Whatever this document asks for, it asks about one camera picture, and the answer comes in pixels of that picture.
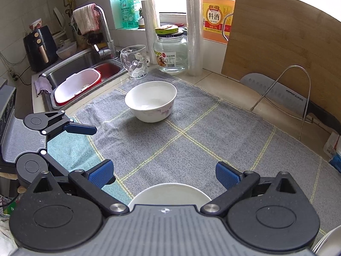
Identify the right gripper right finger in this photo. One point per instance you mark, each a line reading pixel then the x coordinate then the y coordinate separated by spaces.
pixel 262 214

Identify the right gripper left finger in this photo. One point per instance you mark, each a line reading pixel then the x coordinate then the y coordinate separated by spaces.
pixel 63 212

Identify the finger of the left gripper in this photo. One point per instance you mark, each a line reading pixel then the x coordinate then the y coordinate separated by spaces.
pixel 29 165
pixel 51 124

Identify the white floral plate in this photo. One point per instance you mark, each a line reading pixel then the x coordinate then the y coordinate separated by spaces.
pixel 330 244
pixel 170 194

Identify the white floral bowl large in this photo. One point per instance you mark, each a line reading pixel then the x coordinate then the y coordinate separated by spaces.
pixel 152 101

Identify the steel kitchen sink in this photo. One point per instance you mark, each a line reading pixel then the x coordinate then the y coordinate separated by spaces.
pixel 57 73

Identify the steel kitchen knife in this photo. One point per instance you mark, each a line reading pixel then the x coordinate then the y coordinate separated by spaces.
pixel 289 99

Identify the red white sink basin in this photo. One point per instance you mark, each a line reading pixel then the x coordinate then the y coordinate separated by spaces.
pixel 81 83

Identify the black air fryer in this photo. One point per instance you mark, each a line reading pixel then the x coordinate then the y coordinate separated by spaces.
pixel 40 48

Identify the blue white salt bag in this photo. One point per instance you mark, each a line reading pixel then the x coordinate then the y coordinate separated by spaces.
pixel 332 148

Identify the chrome sink faucet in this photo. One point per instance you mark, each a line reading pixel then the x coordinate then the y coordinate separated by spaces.
pixel 100 40

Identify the clear drinking glass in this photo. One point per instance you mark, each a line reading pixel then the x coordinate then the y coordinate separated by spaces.
pixel 134 60

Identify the grey checked table mat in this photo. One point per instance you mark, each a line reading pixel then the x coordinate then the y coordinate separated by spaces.
pixel 202 130

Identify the pink dish cloth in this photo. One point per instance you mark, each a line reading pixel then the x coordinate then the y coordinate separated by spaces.
pixel 86 18

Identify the green soap dispenser bottle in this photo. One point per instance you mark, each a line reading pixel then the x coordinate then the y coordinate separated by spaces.
pixel 130 13

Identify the glass jar yellow lid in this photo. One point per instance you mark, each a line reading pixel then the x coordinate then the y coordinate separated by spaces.
pixel 171 49

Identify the bamboo cutting board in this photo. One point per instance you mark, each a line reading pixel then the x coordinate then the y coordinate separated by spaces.
pixel 269 35

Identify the plastic wrap roll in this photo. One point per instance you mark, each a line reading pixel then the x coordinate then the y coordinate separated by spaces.
pixel 194 36

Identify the orange cooking wine jug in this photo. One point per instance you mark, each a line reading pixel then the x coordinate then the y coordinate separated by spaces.
pixel 217 19

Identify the wire knife stand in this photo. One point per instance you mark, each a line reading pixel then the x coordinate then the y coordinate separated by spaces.
pixel 282 108

